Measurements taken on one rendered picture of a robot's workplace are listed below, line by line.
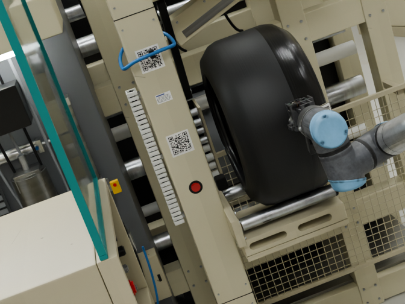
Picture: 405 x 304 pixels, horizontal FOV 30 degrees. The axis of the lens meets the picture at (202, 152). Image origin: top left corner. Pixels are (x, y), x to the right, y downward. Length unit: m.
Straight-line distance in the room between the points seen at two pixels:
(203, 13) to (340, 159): 1.02
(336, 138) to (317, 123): 0.06
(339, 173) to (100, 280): 0.66
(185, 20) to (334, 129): 1.01
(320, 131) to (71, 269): 0.69
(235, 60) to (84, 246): 0.82
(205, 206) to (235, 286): 0.32
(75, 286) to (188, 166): 0.84
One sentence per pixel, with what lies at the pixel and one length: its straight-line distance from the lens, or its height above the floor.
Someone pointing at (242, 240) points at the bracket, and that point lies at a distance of 2.45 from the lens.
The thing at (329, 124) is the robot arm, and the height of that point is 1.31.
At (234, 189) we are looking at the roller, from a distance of 2.74.
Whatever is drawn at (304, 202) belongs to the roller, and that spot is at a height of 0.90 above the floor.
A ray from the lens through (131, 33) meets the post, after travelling 2.34.
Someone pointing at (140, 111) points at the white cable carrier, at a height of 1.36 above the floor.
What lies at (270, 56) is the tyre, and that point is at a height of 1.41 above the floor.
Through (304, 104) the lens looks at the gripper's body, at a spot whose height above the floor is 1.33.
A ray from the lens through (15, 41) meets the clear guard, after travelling 1.57.
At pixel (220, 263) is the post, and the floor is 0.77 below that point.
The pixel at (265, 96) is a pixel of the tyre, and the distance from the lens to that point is 2.27.
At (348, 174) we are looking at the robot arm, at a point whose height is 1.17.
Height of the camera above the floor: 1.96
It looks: 19 degrees down
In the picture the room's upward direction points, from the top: 19 degrees counter-clockwise
